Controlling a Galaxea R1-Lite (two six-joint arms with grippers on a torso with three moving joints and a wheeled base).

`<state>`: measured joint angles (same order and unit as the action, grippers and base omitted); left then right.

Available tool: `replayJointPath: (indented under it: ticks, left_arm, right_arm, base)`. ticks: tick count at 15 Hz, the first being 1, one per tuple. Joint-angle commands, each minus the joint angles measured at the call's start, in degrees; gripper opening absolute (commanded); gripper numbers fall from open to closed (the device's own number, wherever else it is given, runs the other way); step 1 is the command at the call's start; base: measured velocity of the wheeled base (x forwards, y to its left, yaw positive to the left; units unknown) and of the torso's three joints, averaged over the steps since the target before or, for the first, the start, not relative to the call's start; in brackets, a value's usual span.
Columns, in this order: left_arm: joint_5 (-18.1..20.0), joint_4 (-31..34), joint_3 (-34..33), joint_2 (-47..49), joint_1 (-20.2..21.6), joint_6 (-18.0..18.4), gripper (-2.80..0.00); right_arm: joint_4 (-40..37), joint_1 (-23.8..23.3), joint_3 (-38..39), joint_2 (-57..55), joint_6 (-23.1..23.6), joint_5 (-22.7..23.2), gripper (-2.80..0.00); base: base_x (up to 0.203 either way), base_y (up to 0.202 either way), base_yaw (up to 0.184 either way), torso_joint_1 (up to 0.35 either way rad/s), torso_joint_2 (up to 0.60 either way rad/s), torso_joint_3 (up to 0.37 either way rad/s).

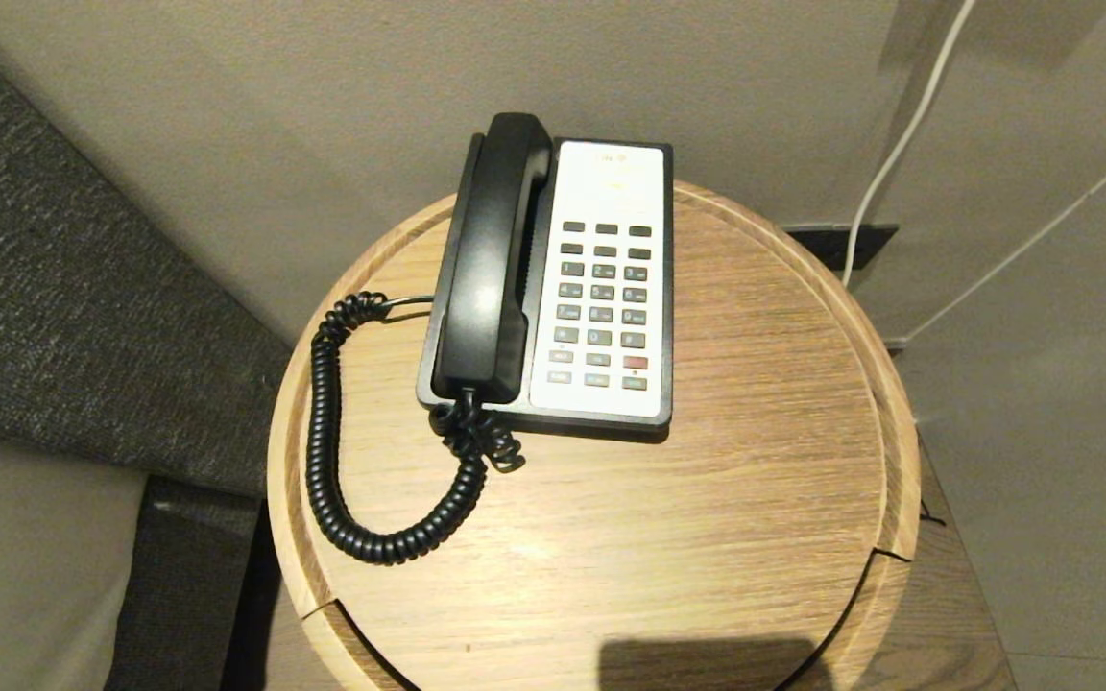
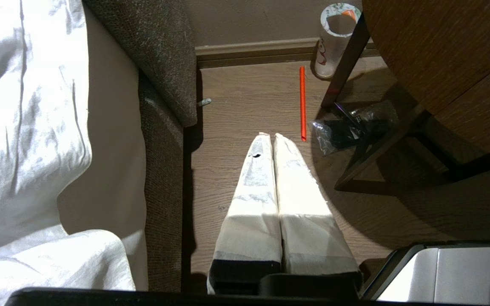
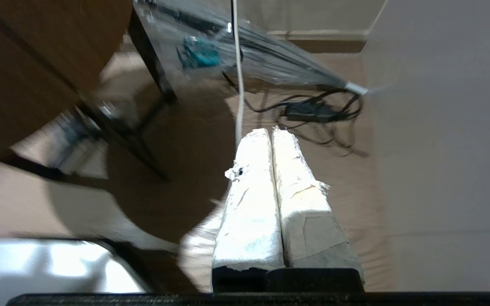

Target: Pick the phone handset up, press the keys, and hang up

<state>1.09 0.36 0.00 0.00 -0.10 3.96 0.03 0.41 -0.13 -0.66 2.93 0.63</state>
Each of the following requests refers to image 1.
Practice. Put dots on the black and white phone base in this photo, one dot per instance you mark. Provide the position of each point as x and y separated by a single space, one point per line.
611 288

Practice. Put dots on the black phone handset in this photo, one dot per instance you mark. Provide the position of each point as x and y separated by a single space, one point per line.
486 278

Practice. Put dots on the round wooden side table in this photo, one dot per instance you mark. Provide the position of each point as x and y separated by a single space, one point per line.
668 499

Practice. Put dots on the grey fabric headboard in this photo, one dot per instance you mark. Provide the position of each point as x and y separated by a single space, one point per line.
63 307

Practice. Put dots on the beige bed sheet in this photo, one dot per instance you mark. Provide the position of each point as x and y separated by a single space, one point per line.
54 566

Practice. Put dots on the black wall socket plate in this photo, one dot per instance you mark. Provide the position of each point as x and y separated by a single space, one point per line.
841 242

